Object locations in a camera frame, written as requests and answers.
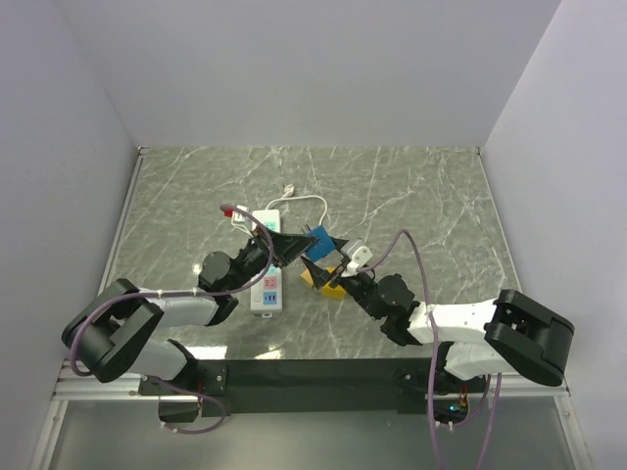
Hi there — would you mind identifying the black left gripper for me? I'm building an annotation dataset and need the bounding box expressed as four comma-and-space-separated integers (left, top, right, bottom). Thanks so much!
226, 223, 317, 293

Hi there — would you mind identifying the blue cube socket adapter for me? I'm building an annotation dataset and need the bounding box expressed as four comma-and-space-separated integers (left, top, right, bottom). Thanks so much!
302, 225, 336, 262

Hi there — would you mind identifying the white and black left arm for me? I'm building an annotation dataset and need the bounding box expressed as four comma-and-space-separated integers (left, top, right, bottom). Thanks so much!
62, 227, 316, 394

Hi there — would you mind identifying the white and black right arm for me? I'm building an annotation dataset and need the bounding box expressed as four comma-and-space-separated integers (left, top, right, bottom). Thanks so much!
302, 239, 575, 391

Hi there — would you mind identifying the small orange plug adapter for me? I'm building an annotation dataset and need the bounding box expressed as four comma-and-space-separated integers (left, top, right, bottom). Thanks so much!
300, 269, 315, 288

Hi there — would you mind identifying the yellow cube socket adapter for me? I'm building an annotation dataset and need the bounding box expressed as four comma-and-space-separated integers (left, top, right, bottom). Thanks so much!
320, 282, 346, 300

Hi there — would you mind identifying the white power strip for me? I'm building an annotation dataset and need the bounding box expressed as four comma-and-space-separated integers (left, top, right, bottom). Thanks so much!
250, 209, 283, 318

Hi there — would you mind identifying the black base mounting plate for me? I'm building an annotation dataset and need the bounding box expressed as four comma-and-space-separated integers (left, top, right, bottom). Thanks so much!
137, 356, 486, 425

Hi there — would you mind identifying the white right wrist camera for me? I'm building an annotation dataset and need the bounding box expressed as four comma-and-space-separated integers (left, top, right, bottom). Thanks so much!
340, 238, 372, 277

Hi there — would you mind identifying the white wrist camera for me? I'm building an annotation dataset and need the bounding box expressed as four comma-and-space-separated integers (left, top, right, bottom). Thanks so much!
219, 205, 252, 236
340, 238, 372, 277

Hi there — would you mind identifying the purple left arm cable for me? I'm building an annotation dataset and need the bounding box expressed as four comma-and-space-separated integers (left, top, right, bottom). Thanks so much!
71, 203, 274, 436

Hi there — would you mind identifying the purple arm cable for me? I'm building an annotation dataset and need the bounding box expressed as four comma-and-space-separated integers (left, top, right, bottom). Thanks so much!
360, 228, 502, 470
71, 203, 274, 436

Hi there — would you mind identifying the white power strip cable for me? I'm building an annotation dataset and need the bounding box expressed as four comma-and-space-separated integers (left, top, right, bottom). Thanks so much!
266, 183, 330, 231

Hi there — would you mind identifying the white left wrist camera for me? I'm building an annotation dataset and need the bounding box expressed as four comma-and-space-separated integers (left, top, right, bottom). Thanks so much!
219, 205, 252, 236

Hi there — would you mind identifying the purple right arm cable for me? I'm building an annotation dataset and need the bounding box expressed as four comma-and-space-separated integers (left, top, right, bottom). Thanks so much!
360, 228, 502, 470

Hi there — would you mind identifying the aluminium frame rail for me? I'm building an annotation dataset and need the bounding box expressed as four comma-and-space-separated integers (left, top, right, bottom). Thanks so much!
28, 145, 151, 470

